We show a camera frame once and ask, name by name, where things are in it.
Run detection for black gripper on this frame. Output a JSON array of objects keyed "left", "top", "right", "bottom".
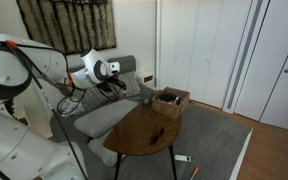
[{"left": 109, "top": 76, "right": 128, "bottom": 96}]

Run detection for plaid grey throw pillow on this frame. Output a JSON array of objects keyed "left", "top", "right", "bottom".
[
  {"left": 112, "top": 70, "right": 141, "bottom": 99},
  {"left": 80, "top": 84, "right": 118, "bottom": 111}
]

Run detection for white nightstand wooden drawer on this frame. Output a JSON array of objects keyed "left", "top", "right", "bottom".
[{"left": 136, "top": 71, "right": 155, "bottom": 85}]

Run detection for light grey long cushion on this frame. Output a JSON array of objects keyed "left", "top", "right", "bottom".
[
  {"left": 73, "top": 99, "right": 139, "bottom": 139},
  {"left": 87, "top": 128, "right": 119, "bottom": 168}
]

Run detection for dark wooden side table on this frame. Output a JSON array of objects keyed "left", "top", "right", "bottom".
[{"left": 102, "top": 99, "right": 183, "bottom": 180}]

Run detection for brown cardboard box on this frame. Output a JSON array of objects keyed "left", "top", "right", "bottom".
[{"left": 151, "top": 86, "right": 191, "bottom": 120}]

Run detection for crumpled pale wrapper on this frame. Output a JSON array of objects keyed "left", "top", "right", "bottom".
[{"left": 59, "top": 98, "right": 86, "bottom": 117}]

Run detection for dark brown sunglasses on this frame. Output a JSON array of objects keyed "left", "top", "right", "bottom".
[{"left": 149, "top": 126, "right": 166, "bottom": 146}]

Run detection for white bifold closet doors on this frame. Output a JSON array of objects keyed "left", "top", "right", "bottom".
[{"left": 159, "top": 0, "right": 252, "bottom": 109}]

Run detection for white remote control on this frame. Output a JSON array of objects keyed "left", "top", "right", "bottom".
[{"left": 174, "top": 154, "right": 192, "bottom": 163}]

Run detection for grey bed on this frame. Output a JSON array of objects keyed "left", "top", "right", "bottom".
[{"left": 49, "top": 83, "right": 253, "bottom": 180}]

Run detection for orange white marker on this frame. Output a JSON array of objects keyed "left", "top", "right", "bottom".
[{"left": 189, "top": 167, "right": 200, "bottom": 180}]

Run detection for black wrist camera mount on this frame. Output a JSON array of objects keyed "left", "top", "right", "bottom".
[{"left": 97, "top": 81, "right": 114, "bottom": 95}]

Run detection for brown woven wall hanging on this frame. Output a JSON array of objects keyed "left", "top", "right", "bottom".
[{"left": 16, "top": 0, "right": 117, "bottom": 59}]

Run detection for white closet divider post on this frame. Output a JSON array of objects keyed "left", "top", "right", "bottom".
[{"left": 222, "top": 0, "right": 270, "bottom": 114}]

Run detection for white door with round handle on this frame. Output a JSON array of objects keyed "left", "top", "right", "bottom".
[{"left": 233, "top": 0, "right": 288, "bottom": 135}]

